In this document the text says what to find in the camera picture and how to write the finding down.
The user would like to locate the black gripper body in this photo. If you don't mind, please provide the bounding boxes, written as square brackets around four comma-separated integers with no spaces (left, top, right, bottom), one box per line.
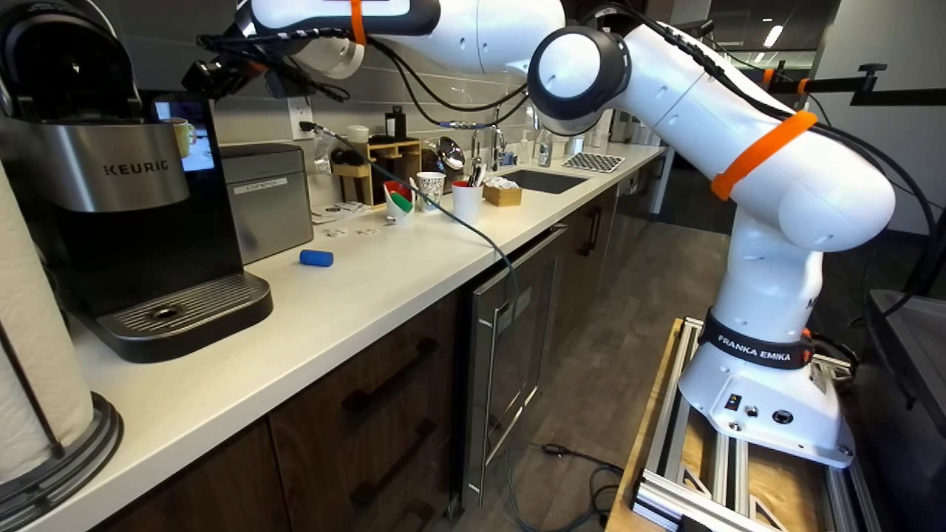
[206,45,272,100]

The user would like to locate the blue cylindrical block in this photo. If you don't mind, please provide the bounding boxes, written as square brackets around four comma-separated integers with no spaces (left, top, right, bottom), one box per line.
[299,245,336,272]

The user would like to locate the black silver Keurig coffeemaker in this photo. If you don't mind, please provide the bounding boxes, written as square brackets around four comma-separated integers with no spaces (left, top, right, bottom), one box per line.
[0,0,275,365]

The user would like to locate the stainless steel counter box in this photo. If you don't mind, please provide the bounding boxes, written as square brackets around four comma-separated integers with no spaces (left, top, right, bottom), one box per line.
[216,143,315,267]

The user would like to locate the wooden counter organizer rack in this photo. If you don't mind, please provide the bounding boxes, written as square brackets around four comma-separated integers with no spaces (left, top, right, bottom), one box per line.
[331,140,426,208]

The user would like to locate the black canister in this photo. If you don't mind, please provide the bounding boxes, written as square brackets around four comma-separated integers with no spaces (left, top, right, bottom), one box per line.
[382,105,407,143]

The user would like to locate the red green white mug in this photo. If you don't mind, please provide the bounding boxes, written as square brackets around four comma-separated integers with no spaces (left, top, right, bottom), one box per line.
[382,178,416,227]

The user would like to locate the white patterned mug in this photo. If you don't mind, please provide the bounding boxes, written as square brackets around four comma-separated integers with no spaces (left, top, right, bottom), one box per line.
[413,170,449,214]

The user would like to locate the chrome faucet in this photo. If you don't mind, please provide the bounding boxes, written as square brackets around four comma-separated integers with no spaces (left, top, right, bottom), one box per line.
[469,97,519,173]

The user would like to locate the white mug red inside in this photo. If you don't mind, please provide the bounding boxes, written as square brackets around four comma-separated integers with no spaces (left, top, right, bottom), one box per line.
[449,180,483,226]

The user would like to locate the wooden packet box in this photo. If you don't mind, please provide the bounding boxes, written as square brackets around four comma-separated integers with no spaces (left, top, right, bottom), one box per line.
[482,174,525,210]

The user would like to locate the white paper towel roll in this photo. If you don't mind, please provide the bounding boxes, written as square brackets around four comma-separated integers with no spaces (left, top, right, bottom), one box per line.
[0,161,96,484]

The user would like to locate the dark undermount sink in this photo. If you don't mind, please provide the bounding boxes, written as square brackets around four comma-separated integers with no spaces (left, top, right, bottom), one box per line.
[500,167,590,195]

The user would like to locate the grey dish drying mat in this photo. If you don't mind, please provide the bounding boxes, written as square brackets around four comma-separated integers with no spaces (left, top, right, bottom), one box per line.
[563,147,627,174]

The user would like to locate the dark wood drawer cabinet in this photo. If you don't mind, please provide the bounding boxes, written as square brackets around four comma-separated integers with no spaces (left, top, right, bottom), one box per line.
[92,292,466,532]

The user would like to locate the grey paper towel holder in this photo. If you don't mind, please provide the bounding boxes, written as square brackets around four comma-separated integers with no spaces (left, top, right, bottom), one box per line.
[0,390,127,532]

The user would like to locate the stainless steel dishwasher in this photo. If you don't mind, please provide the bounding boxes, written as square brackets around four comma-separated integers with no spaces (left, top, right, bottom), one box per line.
[461,226,569,505]

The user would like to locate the dark wood door cabinet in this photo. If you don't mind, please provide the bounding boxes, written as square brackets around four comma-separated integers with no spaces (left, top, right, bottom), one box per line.
[563,161,673,328]

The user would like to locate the black horizontal bar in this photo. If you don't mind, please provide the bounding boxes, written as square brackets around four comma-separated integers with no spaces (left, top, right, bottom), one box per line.
[761,60,946,110]

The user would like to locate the black desk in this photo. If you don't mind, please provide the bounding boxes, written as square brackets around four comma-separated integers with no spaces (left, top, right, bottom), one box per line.
[815,230,946,532]

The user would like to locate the white wall outlet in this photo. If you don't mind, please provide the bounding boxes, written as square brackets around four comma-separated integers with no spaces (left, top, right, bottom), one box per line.
[282,94,315,143]

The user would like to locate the black power cable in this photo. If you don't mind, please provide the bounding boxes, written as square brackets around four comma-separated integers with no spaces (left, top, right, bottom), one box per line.
[296,119,519,300]

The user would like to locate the orange cable strap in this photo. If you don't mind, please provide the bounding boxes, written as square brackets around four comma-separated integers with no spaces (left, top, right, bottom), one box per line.
[708,110,821,205]
[346,0,368,47]

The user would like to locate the black drawer handle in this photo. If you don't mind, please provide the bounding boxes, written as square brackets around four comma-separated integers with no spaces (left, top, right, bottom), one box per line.
[340,337,442,427]
[349,421,439,512]

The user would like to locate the black floor cable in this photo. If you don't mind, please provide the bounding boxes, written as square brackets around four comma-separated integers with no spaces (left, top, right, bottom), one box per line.
[537,440,627,530]

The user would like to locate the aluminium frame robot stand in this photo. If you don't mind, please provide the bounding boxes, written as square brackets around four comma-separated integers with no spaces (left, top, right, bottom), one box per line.
[603,314,883,532]

